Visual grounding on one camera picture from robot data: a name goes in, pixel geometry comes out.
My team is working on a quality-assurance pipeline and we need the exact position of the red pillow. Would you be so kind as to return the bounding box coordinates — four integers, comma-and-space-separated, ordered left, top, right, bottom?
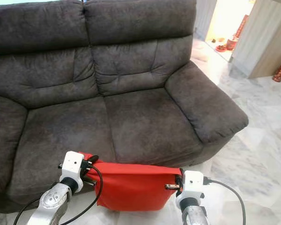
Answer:
84, 152, 183, 211

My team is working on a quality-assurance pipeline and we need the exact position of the dark grey fabric sofa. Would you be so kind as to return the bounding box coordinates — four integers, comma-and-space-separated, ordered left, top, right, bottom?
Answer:
0, 0, 250, 214

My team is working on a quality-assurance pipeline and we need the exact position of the short red tin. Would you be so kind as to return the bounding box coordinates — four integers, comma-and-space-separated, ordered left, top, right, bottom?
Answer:
226, 37, 239, 51

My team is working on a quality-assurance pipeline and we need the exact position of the light wooden cabinet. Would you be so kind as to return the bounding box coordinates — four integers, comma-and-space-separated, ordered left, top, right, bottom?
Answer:
229, 0, 281, 79

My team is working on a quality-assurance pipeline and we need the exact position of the tall red tin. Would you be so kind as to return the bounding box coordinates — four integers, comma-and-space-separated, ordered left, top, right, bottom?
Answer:
237, 14, 250, 39

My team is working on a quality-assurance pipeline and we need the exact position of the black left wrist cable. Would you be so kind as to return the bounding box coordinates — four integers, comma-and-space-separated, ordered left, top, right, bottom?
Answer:
66, 162, 104, 225

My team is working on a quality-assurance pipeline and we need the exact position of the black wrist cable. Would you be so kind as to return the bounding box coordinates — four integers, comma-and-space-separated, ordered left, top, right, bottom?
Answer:
203, 177, 247, 225
66, 162, 104, 225

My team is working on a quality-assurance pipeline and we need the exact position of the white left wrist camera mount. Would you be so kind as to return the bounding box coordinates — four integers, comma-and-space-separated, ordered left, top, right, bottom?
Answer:
61, 151, 86, 193

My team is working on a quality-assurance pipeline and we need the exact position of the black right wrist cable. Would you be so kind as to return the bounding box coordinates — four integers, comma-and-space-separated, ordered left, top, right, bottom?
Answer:
203, 177, 247, 225

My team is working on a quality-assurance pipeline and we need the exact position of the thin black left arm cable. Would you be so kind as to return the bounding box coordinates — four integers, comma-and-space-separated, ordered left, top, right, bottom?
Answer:
13, 197, 43, 225

